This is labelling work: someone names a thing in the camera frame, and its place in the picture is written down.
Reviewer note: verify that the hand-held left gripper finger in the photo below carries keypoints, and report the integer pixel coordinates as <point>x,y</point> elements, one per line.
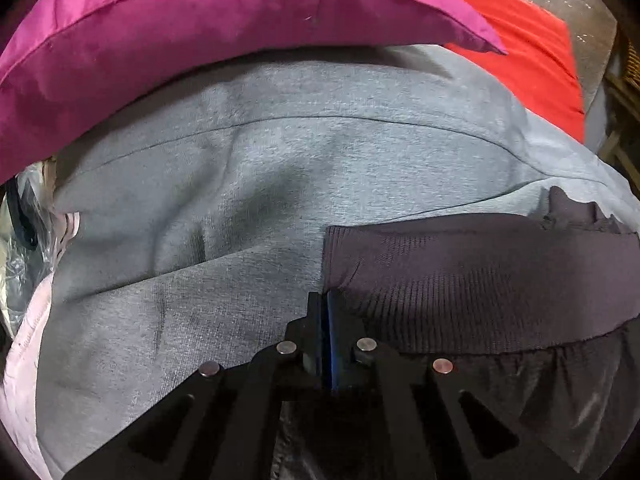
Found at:
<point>326,355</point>
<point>334,355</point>

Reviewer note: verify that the black jacket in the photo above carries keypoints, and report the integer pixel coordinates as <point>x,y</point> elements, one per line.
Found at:
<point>475,270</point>

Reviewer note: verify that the grey blanket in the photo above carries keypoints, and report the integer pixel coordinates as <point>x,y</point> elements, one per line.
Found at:
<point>225,185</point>

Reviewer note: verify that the light pink cloth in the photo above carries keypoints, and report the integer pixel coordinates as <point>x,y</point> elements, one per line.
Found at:
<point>25,360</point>

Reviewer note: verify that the clear plastic bag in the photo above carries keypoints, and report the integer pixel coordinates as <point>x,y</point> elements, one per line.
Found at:
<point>20,270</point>

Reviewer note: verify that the red fabric garment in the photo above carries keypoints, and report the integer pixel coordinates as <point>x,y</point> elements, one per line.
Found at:
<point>525,60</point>

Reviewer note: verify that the magenta fabric garment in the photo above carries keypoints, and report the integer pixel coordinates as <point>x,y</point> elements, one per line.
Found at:
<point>175,35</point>

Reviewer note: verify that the wooden shelf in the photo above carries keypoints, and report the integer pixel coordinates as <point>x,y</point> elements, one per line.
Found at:
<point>625,100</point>

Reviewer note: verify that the silver foil insulation mat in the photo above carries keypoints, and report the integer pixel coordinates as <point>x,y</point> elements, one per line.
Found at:
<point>585,10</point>

